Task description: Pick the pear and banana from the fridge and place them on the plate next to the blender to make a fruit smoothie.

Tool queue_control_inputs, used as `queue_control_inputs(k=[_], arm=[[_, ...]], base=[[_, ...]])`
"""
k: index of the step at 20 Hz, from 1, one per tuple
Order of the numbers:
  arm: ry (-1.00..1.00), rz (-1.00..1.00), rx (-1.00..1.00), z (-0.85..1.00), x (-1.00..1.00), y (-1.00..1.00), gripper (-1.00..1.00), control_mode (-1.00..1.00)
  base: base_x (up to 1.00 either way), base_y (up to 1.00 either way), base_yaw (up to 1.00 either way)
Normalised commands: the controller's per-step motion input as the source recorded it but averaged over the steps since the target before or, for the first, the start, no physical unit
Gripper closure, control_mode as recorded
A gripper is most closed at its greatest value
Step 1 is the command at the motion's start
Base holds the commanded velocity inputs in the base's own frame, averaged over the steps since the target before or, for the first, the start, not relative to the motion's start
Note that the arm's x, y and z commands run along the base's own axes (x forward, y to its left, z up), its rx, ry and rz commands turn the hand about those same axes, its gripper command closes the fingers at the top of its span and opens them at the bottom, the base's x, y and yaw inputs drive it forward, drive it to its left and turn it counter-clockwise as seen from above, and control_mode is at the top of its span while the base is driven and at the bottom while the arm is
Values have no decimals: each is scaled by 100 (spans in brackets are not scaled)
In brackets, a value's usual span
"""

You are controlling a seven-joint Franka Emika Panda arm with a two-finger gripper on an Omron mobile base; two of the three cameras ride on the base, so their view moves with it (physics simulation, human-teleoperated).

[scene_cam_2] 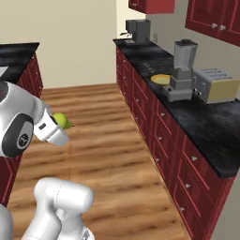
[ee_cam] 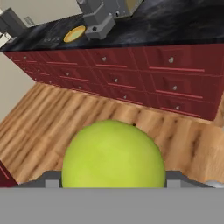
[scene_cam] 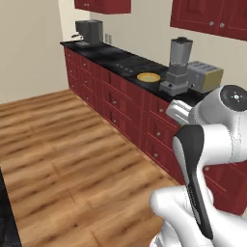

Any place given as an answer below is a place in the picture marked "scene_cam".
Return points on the red drawer front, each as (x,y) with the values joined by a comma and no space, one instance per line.
(152,127)
(151,149)
(156,104)

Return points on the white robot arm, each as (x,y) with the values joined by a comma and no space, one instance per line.
(222,141)

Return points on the grey blender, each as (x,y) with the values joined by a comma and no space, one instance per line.
(180,61)

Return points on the black hob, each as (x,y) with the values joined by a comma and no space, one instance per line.
(131,63)

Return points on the silver cupboard knob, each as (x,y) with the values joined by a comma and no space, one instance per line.
(222,24)
(211,23)

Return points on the silver drawer knob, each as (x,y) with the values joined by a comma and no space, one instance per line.
(158,133)
(155,155)
(160,110)

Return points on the red wall cupboard door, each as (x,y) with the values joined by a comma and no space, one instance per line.
(193,14)
(234,19)

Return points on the red base cupboard run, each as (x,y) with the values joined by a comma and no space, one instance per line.
(106,93)

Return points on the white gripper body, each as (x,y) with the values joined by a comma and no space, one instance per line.
(178,111)

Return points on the red wall cupboard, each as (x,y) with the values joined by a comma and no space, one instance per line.
(103,5)

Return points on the silver toaster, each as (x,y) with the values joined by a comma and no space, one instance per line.
(205,75)

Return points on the grey coffee machine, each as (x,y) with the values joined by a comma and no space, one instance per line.
(90,32)

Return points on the white wall socket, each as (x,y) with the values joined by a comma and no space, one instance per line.
(108,38)

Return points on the yellow plate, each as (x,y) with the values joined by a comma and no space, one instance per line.
(148,77)

